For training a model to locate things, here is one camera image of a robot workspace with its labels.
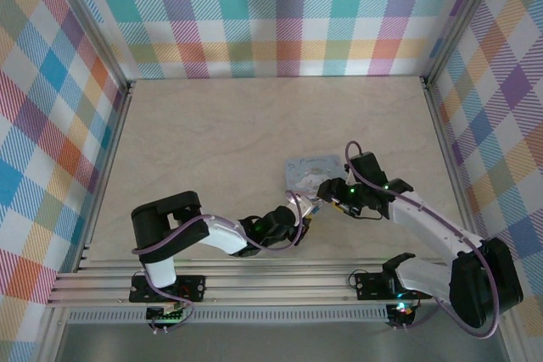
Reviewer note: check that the small blue padlock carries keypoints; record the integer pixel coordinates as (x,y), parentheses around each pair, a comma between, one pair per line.
(317,209)

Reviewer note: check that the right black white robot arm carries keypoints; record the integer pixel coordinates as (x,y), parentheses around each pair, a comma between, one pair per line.
(466,268)

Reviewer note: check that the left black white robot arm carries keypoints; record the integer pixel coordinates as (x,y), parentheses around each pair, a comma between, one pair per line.
(169,222)

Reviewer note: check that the grey metal panel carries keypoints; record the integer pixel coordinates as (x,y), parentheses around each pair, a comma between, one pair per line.
(275,343)

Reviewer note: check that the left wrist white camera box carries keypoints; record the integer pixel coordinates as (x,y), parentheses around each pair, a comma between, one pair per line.
(302,202)

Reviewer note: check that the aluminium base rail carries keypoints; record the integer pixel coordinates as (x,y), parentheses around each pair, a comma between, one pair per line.
(275,283)

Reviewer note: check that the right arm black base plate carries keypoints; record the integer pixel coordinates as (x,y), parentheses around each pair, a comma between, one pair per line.
(369,285)

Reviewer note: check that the aluminium side rail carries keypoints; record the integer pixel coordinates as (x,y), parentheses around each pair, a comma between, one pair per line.
(445,158)
(114,158)

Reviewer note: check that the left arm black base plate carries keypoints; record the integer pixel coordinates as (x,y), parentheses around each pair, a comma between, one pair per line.
(193,287)

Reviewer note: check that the aluminium frame post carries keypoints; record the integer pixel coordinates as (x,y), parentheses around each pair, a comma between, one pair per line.
(89,27)
(462,18)

